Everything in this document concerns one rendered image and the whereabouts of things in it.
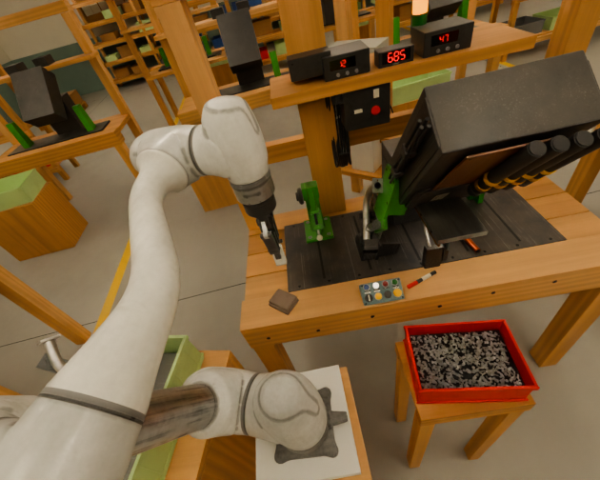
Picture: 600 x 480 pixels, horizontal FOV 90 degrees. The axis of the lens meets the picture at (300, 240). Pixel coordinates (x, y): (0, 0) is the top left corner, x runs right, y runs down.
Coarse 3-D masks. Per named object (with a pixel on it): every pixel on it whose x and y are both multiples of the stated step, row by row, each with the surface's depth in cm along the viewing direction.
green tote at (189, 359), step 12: (180, 336) 113; (168, 348) 120; (180, 348) 109; (192, 348) 116; (180, 360) 108; (192, 360) 116; (180, 372) 108; (192, 372) 115; (168, 384) 100; (180, 384) 107; (168, 444) 98; (144, 456) 88; (156, 456) 93; (168, 456) 98; (132, 468) 84; (144, 468) 87; (156, 468) 93; (168, 468) 98
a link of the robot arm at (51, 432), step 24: (48, 408) 26; (72, 408) 26; (96, 408) 27; (0, 432) 26; (24, 432) 25; (48, 432) 25; (72, 432) 25; (96, 432) 26; (120, 432) 28; (0, 456) 24; (24, 456) 24; (48, 456) 24; (72, 456) 24; (96, 456) 26; (120, 456) 27
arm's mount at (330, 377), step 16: (336, 368) 100; (320, 384) 97; (336, 384) 96; (336, 400) 93; (336, 432) 87; (256, 448) 89; (272, 448) 88; (352, 448) 84; (256, 464) 86; (272, 464) 85; (288, 464) 85; (304, 464) 84; (320, 464) 83; (336, 464) 82; (352, 464) 81
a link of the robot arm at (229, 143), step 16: (224, 96) 55; (208, 112) 53; (224, 112) 52; (240, 112) 53; (208, 128) 54; (224, 128) 53; (240, 128) 54; (256, 128) 57; (192, 144) 58; (208, 144) 56; (224, 144) 55; (240, 144) 55; (256, 144) 57; (192, 160) 59; (208, 160) 58; (224, 160) 57; (240, 160) 57; (256, 160) 58; (224, 176) 61; (240, 176) 60; (256, 176) 61
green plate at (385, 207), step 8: (384, 176) 113; (384, 184) 113; (392, 184) 105; (384, 192) 113; (392, 192) 106; (376, 200) 121; (384, 200) 113; (392, 200) 108; (376, 208) 121; (384, 208) 113; (392, 208) 112; (400, 208) 112; (384, 216) 113
